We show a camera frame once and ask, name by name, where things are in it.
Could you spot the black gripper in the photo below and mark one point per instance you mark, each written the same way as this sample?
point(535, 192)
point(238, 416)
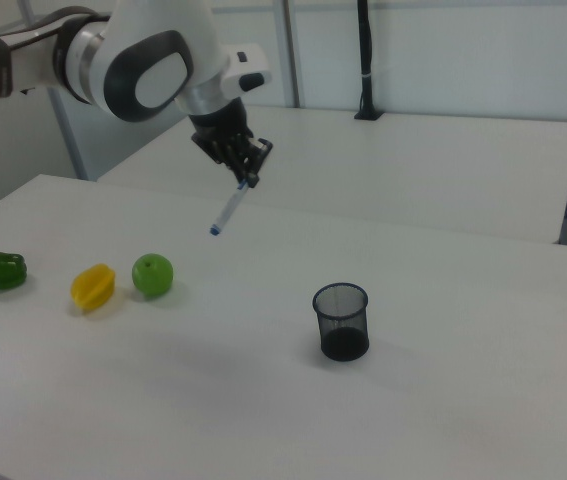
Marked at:
point(220, 127)

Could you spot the white marker with blue cap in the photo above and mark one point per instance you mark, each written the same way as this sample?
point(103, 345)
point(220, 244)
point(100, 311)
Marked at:
point(228, 210)

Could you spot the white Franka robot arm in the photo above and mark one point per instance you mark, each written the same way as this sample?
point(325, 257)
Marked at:
point(138, 65)

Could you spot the green toy apple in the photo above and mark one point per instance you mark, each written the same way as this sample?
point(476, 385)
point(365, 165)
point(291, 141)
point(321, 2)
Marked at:
point(152, 275)

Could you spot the white rectangular table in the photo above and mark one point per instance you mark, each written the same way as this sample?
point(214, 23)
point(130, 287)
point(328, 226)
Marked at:
point(413, 165)

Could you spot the black mesh pen cup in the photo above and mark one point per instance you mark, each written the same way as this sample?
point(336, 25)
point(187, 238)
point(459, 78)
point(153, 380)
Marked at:
point(341, 325)

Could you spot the yellow toy starfruit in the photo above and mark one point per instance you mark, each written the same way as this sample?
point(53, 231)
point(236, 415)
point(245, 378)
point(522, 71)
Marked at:
point(93, 288)

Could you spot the green toy bell pepper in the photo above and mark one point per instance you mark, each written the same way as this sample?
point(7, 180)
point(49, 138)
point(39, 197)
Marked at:
point(4, 271)

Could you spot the black camera stand pole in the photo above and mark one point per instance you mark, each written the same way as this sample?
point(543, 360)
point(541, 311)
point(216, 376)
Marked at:
point(365, 60)

